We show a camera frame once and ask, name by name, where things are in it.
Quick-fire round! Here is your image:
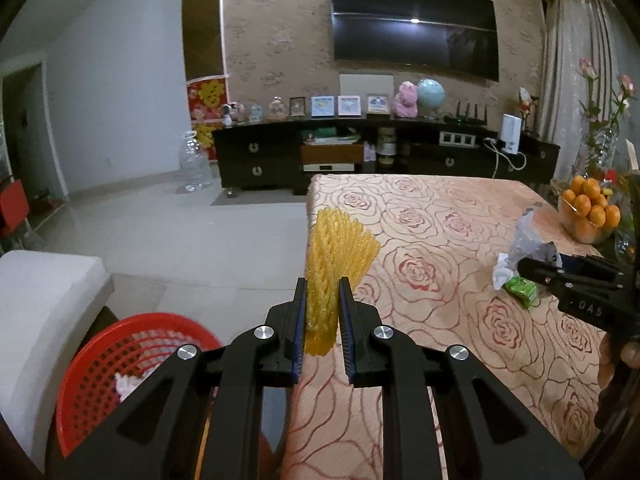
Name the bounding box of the clear plastic wrapper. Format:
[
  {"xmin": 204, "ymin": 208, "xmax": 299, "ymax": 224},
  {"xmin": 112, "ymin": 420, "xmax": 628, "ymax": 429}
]
[{"xmin": 507, "ymin": 204, "xmax": 563, "ymax": 267}]

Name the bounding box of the glass fruit bowl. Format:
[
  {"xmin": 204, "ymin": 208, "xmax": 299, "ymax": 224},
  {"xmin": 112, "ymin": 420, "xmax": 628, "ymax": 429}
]
[{"xmin": 557, "ymin": 197, "xmax": 618, "ymax": 245}]

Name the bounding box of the black router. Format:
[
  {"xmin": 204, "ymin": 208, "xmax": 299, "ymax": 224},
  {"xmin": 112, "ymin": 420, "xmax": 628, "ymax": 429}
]
[{"xmin": 444, "ymin": 101, "xmax": 491, "ymax": 126}]

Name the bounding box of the person's right hand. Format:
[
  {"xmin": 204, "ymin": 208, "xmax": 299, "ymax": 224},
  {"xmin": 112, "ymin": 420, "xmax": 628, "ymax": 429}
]
[{"xmin": 597, "ymin": 332, "xmax": 640, "ymax": 387}]

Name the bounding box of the white seat cushion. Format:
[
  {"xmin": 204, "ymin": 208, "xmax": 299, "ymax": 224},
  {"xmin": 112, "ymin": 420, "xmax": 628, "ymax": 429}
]
[{"xmin": 0, "ymin": 250, "xmax": 117, "ymax": 466}]

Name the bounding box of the white plastic bag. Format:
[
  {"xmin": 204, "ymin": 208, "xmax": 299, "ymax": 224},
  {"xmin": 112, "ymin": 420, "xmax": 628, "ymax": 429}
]
[{"xmin": 114, "ymin": 345, "xmax": 166, "ymax": 403}]

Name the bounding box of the crumpled white tissue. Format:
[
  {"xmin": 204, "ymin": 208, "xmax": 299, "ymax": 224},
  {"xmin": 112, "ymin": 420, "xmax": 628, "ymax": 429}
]
[{"xmin": 491, "ymin": 252, "xmax": 526, "ymax": 292}]

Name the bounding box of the white box device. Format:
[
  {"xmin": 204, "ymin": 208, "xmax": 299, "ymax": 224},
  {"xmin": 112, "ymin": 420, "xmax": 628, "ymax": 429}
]
[{"xmin": 501, "ymin": 114, "xmax": 522, "ymax": 154}]

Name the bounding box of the white board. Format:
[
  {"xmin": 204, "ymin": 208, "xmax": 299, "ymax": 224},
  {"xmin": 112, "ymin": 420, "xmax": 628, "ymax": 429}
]
[{"xmin": 339, "ymin": 74, "xmax": 395, "ymax": 111}]

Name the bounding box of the beige curtain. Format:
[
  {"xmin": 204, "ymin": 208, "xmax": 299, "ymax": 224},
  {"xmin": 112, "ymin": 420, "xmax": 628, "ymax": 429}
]
[{"xmin": 542, "ymin": 0, "xmax": 621, "ymax": 181}]

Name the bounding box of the silver media player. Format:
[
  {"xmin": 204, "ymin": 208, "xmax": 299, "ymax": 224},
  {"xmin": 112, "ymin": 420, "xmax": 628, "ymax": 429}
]
[{"xmin": 306, "ymin": 162, "xmax": 358, "ymax": 174}]

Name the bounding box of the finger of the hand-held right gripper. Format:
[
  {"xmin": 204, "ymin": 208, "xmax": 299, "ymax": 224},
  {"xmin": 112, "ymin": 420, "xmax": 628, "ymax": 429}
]
[
  {"xmin": 560, "ymin": 255, "xmax": 623, "ymax": 283},
  {"xmin": 517, "ymin": 258, "xmax": 576, "ymax": 295}
]

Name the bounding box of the clear plastic jug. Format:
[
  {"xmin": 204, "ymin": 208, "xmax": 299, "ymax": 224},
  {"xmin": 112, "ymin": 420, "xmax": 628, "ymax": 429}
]
[{"xmin": 177, "ymin": 130, "xmax": 213, "ymax": 193}]

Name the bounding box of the white socket panel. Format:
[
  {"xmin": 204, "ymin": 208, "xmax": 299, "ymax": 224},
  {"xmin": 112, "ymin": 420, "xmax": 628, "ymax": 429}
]
[{"xmin": 439, "ymin": 130, "xmax": 476, "ymax": 148}]

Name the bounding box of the vase with pink flowers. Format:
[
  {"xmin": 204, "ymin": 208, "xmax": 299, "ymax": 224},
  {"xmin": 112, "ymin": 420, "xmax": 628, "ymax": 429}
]
[{"xmin": 577, "ymin": 57, "xmax": 633, "ymax": 161}]

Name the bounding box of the pile of oranges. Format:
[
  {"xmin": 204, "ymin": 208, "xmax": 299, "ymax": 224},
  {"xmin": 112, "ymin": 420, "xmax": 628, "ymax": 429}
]
[{"xmin": 562, "ymin": 175, "xmax": 622, "ymax": 241}]

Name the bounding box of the glass vase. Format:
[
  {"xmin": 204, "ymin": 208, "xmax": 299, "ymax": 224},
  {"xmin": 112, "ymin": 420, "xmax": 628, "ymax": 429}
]
[{"xmin": 582, "ymin": 125, "xmax": 621, "ymax": 181}]

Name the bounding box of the yellow foam fruit net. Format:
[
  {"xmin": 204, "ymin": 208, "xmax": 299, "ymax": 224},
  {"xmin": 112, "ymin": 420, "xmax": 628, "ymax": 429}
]
[{"xmin": 304, "ymin": 206, "xmax": 382, "ymax": 358}]

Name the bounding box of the brown wooden box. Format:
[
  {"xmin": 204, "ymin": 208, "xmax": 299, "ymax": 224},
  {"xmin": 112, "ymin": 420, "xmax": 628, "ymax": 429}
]
[{"xmin": 300, "ymin": 143, "xmax": 365, "ymax": 163}]

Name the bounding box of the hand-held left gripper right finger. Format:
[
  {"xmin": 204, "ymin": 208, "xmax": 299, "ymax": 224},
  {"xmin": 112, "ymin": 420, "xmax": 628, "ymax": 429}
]
[{"xmin": 338, "ymin": 276, "xmax": 586, "ymax": 480}]

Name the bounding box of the red chair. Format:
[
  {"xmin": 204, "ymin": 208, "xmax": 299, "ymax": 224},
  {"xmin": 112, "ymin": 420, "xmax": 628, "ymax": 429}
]
[{"xmin": 0, "ymin": 178, "xmax": 31, "ymax": 238}]

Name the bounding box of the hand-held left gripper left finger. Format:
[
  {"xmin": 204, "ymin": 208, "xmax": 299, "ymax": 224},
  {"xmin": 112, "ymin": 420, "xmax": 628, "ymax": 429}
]
[{"xmin": 57, "ymin": 277, "xmax": 308, "ymax": 480}]

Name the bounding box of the colourful figurine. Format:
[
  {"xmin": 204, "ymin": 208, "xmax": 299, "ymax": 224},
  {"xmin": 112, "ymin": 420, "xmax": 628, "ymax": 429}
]
[{"xmin": 517, "ymin": 86, "xmax": 535, "ymax": 133}]

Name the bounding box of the dark tv cabinet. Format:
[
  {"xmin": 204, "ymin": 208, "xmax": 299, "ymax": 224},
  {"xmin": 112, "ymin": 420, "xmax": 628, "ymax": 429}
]
[{"xmin": 212, "ymin": 117, "xmax": 561, "ymax": 196}]

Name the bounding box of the green snack packet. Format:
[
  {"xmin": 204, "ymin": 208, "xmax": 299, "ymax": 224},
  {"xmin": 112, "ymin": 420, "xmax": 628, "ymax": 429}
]
[{"xmin": 502, "ymin": 276, "xmax": 541, "ymax": 311}]

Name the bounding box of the light blue globe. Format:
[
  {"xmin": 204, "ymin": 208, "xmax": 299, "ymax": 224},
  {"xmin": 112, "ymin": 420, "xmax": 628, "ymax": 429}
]
[{"xmin": 416, "ymin": 77, "xmax": 447, "ymax": 122}]

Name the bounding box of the cream tin can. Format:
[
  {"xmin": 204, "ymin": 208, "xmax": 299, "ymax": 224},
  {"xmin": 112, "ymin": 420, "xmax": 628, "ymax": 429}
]
[{"xmin": 377, "ymin": 127, "xmax": 398, "ymax": 167}]

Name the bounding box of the white cable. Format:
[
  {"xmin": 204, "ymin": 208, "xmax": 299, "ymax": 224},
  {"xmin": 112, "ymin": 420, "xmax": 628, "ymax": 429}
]
[{"xmin": 482, "ymin": 137, "xmax": 529, "ymax": 178}]

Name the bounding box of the green book stack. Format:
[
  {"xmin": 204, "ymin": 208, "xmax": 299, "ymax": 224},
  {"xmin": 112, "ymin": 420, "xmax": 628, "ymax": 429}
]
[{"xmin": 302, "ymin": 129, "xmax": 362, "ymax": 143}]

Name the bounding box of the pink plush toy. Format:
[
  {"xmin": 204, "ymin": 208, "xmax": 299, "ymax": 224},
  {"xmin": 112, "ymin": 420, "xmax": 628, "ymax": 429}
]
[{"xmin": 393, "ymin": 81, "xmax": 419, "ymax": 118}]

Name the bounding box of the red festive poster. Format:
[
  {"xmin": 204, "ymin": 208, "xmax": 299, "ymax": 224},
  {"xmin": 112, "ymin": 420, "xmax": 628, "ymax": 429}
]
[{"xmin": 186, "ymin": 76, "xmax": 231, "ymax": 161}]

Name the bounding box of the black television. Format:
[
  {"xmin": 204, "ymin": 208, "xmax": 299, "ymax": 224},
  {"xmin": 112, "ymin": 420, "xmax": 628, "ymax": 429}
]
[{"xmin": 328, "ymin": 0, "xmax": 501, "ymax": 82}]

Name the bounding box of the red plastic mesh basket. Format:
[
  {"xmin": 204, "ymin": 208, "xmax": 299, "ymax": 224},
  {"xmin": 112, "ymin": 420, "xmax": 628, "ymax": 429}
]
[{"xmin": 55, "ymin": 312, "xmax": 226, "ymax": 461}]

